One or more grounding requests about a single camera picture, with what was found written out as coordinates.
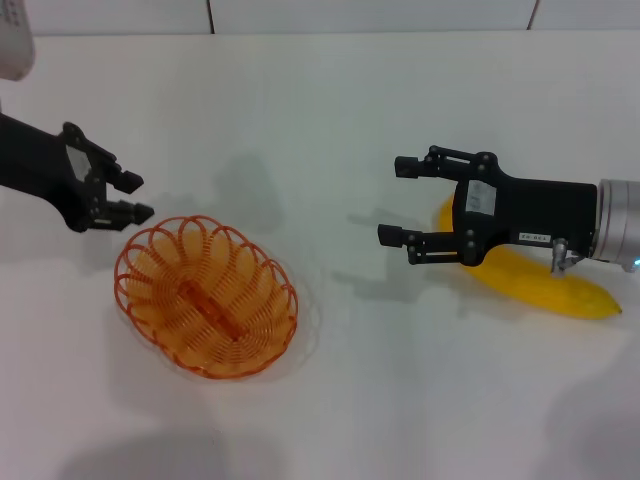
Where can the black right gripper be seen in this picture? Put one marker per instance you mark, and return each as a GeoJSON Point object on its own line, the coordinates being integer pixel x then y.
{"type": "Point", "coordinates": [535, 210]}

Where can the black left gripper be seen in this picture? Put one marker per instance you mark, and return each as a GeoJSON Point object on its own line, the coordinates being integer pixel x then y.
{"type": "Point", "coordinates": [40, 165]}

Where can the yellow banana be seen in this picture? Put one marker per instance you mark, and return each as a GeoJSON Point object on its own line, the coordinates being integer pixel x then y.
{"type": "Point", "coordinates": [545, 290]}

